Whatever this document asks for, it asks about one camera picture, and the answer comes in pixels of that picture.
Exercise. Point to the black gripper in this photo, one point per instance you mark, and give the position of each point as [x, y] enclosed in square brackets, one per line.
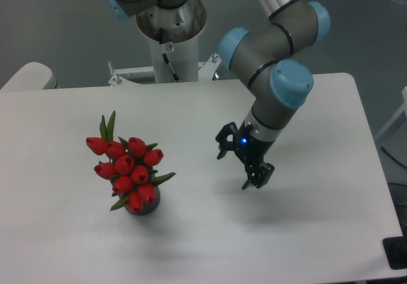
[249, 150]

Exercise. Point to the red tulip bouquet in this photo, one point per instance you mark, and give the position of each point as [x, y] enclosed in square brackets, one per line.
[130, 163]

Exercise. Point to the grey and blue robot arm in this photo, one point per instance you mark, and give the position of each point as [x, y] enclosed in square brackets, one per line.
[262, 62]

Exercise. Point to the dark grey ribbed vase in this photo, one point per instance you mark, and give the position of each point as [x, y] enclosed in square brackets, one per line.
[146, 201]

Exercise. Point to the white furniture at right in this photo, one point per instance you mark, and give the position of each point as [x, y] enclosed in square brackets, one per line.
[393, 123]

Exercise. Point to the black device at table edge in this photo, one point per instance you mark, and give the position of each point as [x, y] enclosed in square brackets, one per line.
[395, 250]

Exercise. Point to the white rounded chair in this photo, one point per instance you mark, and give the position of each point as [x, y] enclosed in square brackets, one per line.
[32, 76]

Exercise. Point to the white pedestal base frame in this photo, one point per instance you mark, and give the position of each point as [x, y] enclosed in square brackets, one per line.
[207, 71]

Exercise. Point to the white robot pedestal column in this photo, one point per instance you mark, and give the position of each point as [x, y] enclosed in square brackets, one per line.
[173, 40]

